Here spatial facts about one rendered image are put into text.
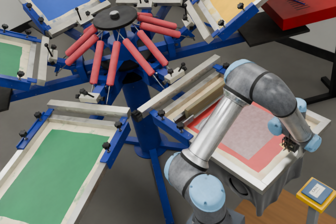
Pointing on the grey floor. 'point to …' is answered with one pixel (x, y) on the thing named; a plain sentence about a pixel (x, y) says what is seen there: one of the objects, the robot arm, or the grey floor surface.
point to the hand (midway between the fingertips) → (295, 152)
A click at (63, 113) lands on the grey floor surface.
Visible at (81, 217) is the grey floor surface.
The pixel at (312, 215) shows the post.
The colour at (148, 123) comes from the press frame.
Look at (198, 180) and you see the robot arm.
